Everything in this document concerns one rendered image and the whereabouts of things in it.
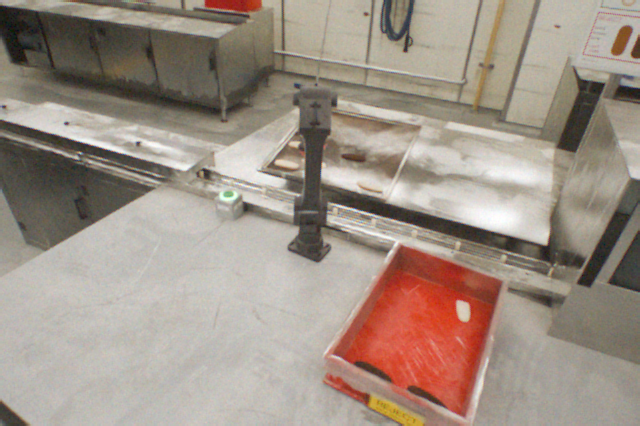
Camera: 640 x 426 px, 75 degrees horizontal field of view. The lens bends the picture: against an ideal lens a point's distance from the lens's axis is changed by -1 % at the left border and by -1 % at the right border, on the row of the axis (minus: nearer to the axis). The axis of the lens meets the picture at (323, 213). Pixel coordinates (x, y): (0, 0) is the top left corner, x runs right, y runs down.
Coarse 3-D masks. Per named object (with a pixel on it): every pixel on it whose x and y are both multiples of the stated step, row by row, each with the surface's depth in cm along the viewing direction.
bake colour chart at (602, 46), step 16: (608, 0) 147; (624, 0) 145; (592, 16) 151; (608, 16) 149; (624, 16) 147; (592, 32) 154; (608, 32) 151; (624, 32) 149; (592, 48) 156; (608, 48) 154; (624, 48) 151; (576, 64) 161; (592, 64) 158; (608, 64) 156; (624, 64) 154
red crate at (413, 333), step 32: (416, 288) 123; (448, 288) 123; (384, 320) 112; (416, 320) 113; (448, 320) 113; (480, 320) 114; (352, 352) 104; (384, 352) 104; (416, 352) 104; (448, 352) 105; (416, 384) 97; (448, 384) 97
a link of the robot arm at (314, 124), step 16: (304, 96) 100; (320, 96) 100; (304, 112) 99; (320, 112) 99; (304, 128) 98; (320, 128) 98; (320, 144) 103; (320, 160) 107; (304, 176) 116; (320, 176) 113; (304, 192) 119; (320, 192) 121; (304, 208) 124; (320, 208) 124; (320, 224) 129
